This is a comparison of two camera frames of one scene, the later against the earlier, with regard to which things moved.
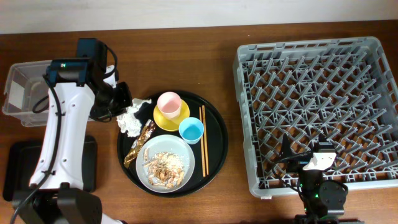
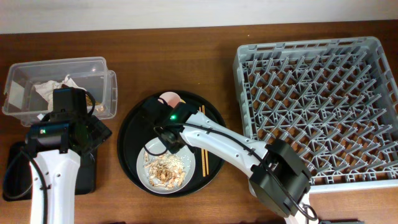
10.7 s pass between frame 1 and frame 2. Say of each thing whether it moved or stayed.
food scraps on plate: stayed
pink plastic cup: stayed
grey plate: stayed
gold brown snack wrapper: moved
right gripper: moved
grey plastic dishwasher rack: stayed
